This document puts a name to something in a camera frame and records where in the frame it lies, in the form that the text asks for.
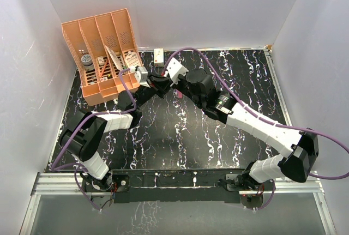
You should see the white label packet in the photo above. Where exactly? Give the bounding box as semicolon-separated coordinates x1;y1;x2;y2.
124;51;143;68

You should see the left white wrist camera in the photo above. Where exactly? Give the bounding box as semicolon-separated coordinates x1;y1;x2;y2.
130;66;150;88

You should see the small white card box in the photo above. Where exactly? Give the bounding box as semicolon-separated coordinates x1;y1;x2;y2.
97;56;107;66

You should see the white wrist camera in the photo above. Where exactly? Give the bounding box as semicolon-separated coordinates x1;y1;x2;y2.
164;58;189;85
130;66;150;88

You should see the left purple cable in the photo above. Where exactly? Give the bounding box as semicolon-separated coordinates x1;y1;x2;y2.
50;68;140;210

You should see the orange plastic file organizer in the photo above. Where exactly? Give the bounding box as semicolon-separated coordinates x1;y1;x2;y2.
62;9;140;106

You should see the orange pen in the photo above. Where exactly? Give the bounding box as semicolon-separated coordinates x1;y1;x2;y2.
100;61;108;78

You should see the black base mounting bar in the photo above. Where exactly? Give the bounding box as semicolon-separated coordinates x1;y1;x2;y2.
108;169;275;204

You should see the grey round tin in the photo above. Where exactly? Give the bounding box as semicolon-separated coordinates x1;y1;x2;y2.
81;54;94;71

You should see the purple cable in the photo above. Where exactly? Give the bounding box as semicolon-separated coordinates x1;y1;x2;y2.
50;68;140;210
163;48;349;210

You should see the white paper sachet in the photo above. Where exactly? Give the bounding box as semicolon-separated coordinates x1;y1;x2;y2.
105;45;124;75

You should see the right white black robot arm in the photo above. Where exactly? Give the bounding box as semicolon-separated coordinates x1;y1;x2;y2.
165;67;318;190

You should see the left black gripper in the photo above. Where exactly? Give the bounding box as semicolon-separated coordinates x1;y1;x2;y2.
133;72;172;111

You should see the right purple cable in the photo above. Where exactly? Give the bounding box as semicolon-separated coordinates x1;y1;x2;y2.
163;48;349;210

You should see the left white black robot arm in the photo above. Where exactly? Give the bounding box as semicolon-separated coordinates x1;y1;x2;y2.
59;74;172;191

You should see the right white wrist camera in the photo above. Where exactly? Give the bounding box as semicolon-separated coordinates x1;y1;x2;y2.
164;58;189;85

